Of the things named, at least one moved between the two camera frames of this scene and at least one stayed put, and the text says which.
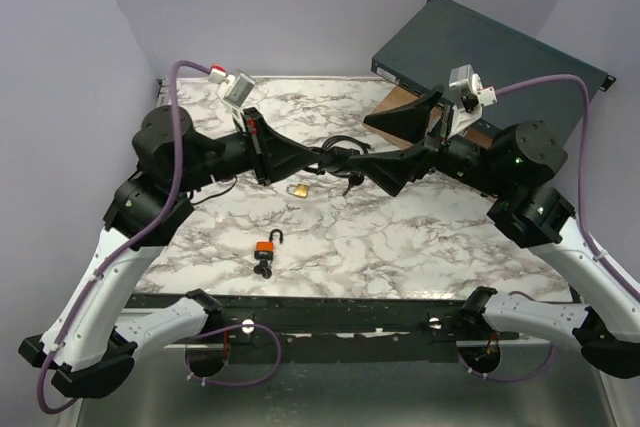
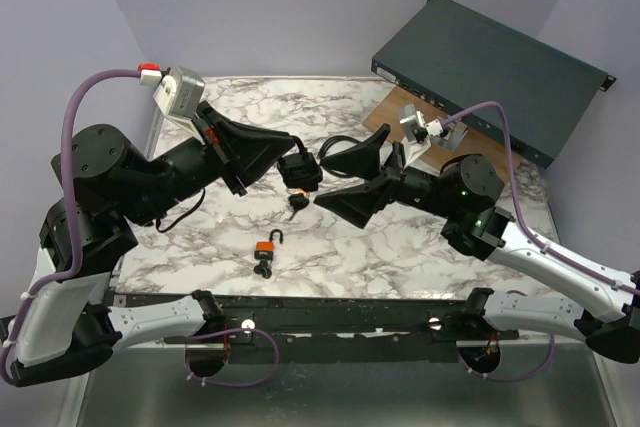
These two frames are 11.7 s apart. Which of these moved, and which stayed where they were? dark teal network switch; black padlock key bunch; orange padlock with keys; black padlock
Moved: black padlock key bunch; black padlock
Stayed: dark teal network switch; orange padlock with keys
